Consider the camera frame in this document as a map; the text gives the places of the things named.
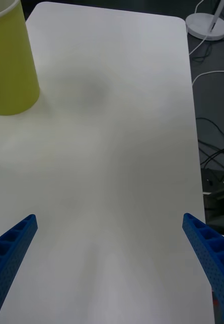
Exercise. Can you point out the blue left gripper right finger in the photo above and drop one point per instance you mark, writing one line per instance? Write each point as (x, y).
(216, 263)

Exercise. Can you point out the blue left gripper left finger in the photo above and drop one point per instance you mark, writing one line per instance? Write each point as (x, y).
(8, 255)

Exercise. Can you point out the dark equipment box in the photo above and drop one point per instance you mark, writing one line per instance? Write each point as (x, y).
(218, 202)

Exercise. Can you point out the yellow-green plastic bin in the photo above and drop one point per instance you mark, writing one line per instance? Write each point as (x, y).
(10, 63)

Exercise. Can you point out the white round lamp stand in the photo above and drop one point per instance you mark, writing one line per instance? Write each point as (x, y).
(200, 24)

